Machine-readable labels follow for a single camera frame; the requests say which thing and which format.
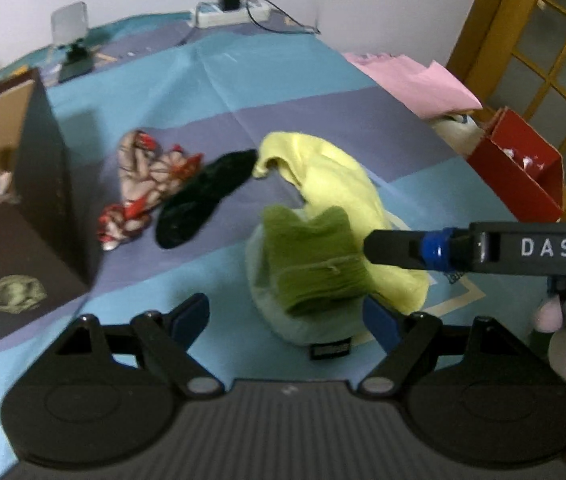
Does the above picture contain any floral patterned cloth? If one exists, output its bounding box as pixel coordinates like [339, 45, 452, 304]
[97, 130, 204, 252]

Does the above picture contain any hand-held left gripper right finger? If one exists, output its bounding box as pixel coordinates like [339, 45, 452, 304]
[358, 294, 536, 397]

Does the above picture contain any red box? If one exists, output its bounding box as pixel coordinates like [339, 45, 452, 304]
[467, 106, 564, 223]

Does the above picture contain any white power strip with charger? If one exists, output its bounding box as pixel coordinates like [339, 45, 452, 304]
[178, 0, 322, 48]

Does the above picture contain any wooden door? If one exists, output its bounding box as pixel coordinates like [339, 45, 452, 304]
[445, 0, 566, 221]

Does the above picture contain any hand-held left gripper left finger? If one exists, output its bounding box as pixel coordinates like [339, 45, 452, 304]
[55, 292, 224, 397]

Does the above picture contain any yellow cloth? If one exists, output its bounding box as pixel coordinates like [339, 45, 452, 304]
[252, 131, 431, 313]

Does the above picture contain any pale green hat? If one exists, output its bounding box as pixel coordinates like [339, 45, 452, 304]
[245, 210, 370, 360]

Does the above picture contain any dark green sock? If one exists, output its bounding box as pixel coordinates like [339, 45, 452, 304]
[155, 149, 258, 250]

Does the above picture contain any striped blue bed sheet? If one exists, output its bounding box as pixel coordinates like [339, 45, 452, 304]
[0, 10, 566, 466]

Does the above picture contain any white bag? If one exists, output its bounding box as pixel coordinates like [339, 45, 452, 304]
[430, 112, 486, 153]

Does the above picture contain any white fluffy cloth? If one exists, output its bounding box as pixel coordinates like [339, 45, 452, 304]
[0, 170, 20, 209]

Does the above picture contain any brown cardboard box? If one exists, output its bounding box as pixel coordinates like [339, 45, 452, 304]
[0, 67, 91, 361]

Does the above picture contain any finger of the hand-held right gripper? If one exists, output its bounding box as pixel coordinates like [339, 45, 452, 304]
[363, 227, 471, 273]

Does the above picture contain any pink cloth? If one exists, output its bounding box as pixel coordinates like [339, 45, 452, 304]
[343, 51, 484, 121]

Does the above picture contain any small mirror on stand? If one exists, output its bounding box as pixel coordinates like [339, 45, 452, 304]
[50, 1, 94, 83]

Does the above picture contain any olive green knitted cloth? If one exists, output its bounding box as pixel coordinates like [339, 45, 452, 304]
[262, 206, 370, 317]

